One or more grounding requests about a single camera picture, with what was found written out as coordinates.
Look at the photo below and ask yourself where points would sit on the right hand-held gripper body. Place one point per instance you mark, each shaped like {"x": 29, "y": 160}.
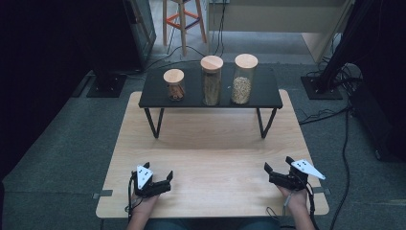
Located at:
{"x": 304, "y": 167}

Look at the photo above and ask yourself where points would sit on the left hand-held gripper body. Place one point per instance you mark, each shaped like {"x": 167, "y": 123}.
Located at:
{"x": 151, "y": 188}

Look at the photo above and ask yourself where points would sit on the black metal shelf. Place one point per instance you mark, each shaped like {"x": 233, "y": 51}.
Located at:
{"x": 191, "y": 99}

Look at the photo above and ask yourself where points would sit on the tall jar with pale grains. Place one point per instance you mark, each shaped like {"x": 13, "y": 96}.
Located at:
{"x": 244, "y": 83}

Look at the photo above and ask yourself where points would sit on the short glass jar wooden lid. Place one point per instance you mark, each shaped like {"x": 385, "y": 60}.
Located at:
{"x": 174, "y": 80}

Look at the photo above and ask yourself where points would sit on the tall jar with brown sticks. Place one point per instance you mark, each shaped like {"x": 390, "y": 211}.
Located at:
{"x": 211, "y": 83}

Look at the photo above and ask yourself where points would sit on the person's left hand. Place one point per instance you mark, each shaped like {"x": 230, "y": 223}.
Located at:
{"x": 145, "y": 205}

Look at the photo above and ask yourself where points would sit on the person's right hand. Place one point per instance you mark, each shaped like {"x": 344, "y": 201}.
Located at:
{"x": 295, "y": 199}

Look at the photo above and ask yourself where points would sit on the grey tape strip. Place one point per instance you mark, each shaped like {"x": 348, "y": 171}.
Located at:
{"x": 103, "y": 193}
{"x": 324, "y": 191}

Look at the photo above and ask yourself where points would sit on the person's blue jeans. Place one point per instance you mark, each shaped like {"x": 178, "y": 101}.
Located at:
{"x": 210, "y": 224}

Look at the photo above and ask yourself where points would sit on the black stand with square base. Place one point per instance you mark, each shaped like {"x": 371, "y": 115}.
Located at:
{"x": 107, "y": 85}
{"x": 320, "y": 87}

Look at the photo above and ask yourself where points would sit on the black box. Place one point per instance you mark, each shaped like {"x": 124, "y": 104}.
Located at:
{"x": 376, "y": 127}

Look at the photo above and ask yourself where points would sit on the glass-fronted cabinet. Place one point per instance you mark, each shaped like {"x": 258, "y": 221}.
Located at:
{"x": 142, "y": 32}

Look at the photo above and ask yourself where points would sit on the beige cabinet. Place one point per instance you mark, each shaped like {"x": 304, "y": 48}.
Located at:
{"x": 271, "y": 19}

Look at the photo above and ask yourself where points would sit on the wooden stool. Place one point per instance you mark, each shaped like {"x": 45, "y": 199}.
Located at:
{"x": 183, "y": 25}

